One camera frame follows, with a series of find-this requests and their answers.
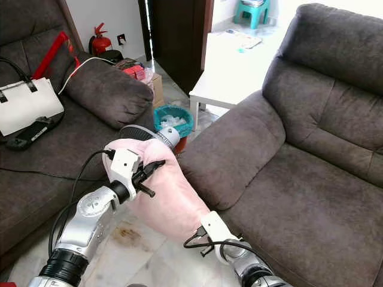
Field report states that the red folded stand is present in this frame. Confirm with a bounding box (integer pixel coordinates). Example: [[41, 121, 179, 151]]
[[42, 30, 83, 82]]

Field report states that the white cable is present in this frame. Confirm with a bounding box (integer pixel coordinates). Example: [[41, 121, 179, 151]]
[[58, 55, 115, 97]]

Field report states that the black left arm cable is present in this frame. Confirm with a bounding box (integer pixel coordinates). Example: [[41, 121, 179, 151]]
[[48, 149, 115, 259]]

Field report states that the cardboard box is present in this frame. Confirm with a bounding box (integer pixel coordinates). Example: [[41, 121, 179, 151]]
[[118, 57, 166, 109]]

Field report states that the white handbag with black handles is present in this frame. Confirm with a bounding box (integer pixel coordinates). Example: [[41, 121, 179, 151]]
[[0, 56, 66, 138]]

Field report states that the teal mesh wastebasket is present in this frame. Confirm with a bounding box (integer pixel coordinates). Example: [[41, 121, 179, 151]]
[[153, 104, 194, 140]]

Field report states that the red package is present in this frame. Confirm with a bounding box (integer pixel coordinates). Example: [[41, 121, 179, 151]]
[[124, 65, 147, 80]]

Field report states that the dark brown door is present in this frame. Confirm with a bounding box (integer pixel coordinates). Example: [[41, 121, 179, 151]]
[[138, 0, 215, 97]]

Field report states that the brown recliner sofa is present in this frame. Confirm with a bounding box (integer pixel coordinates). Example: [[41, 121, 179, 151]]
[[178, 3, 383, 287]]

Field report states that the thin black cable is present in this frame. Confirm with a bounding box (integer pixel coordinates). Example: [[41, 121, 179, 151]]
[[0, 167, 92, 182]]

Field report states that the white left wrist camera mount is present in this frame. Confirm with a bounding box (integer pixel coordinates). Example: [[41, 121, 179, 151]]
[[108, 147, 145, 188]]

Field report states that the white table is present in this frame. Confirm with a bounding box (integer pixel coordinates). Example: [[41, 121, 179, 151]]
[[189, 26, 295, 129]]

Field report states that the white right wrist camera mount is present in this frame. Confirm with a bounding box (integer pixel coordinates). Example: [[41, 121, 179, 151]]
[[200, 210, 241, 264]]

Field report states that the pink pillow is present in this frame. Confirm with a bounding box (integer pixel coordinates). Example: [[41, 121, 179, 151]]
[[103, 138, 222, 243]]

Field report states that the brown sofa with round armrest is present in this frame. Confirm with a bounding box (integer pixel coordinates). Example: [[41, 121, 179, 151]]
[[0, 0, 156, 264]]

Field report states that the paper sheet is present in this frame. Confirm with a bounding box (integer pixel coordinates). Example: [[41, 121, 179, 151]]
[[221, 29, 263, 50]]

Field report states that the red fire extinguisher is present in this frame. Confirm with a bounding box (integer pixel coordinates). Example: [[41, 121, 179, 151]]
[[88, 22, 114, 57]]

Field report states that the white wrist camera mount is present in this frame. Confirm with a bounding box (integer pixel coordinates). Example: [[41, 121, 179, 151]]
[[108, 147, 145, 188], [200, 210, 241, 264]]

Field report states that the black and white floor fan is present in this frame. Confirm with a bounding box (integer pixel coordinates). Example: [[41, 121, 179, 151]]
[[118, 123, 182, 154]]

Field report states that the teal plastic stool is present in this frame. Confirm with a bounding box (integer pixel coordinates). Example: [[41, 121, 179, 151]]
[[233, 0, 272, 30]]

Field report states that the black bag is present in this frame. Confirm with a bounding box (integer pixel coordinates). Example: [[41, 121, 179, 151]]
[[101, 49, 126, 65]]

